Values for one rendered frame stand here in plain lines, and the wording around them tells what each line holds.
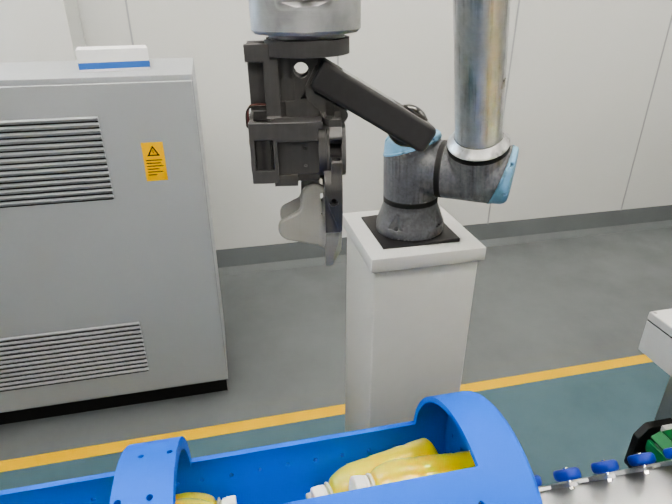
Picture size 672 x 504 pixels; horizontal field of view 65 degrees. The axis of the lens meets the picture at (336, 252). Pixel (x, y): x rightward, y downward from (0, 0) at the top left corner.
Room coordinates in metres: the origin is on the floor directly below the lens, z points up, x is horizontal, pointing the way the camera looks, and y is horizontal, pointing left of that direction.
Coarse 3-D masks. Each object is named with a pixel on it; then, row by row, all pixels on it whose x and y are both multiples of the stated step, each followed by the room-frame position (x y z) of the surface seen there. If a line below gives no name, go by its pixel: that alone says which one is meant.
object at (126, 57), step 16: (80, 48) 2.01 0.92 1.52; (96, 48) 2.01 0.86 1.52; (112, 48) 2.01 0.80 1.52; (128, 48) 2.02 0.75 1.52; (144, 48) 2.04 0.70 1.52; (80, 64) 1.96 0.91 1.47; (96, 64) 1.98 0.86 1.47; (112, 64) 2.00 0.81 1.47; (128, 64) 2.02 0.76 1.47; (144, 64) 2.04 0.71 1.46
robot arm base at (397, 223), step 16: (384, 208) 1.35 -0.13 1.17; (400, 208) 1.30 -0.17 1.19; (416, 208) 1.30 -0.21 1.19; (432, 208) 1.32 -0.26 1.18; (384, 224) 1.32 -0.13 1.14; (400, 224) 1.29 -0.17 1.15; (416, 224) 1.29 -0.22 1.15; (432, 224) 1.30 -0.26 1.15; (400, 240) 1.28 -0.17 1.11; (416, 240) 1.28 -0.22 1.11
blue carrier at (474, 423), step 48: (384, 432) 0.60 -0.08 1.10; (432, 432) 0.62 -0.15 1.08; (480, 432) 0.47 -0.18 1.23; (96, 480) 0.51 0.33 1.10; (144, 480) 0.40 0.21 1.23; (192, 480) 0.54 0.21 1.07; (240, 480) 0.55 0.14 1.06; (288, 480) 0.56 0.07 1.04; (432, 480) 0.41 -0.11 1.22; (480, 480) 0.41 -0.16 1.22; (528, 480) 0.42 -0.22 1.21
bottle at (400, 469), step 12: (420, 456) 0.50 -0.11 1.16; (432, 456) 0.50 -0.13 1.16; (444, 456) 0.50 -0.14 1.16; (456, 456) 0.50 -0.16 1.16; (468, 456) 0.50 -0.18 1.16; (384, 468) 0.47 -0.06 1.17; (396, 468) 0.47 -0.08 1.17; (408, 468) 0.47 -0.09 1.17; (420, 468) 0.47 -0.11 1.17; (432, 468) 0.48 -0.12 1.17; (444, 468) 0.48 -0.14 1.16; (456, 468) 0.48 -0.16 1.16; (372, 480) 0.46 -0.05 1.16; (384, 480) 0.46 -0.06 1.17; (396, 480) 0.46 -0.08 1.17
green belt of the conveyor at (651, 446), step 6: (660, 432) 0.80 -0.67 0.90; (666, 432) 0.80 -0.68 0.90; (654, 438) 0.79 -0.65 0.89; (660, 438) 0.78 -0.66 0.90; (666, 438) 0.78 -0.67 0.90; (648, 444) 0.79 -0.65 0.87; (654, 444) 0.78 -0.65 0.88; (660, 444) 0.77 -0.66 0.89; (666, 444) 0.77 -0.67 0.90; (648, 450) 0.78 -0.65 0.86; (654, 450) 0.77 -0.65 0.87; (660, 450) 0.77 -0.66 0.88; (660, 456) 0.76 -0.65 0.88
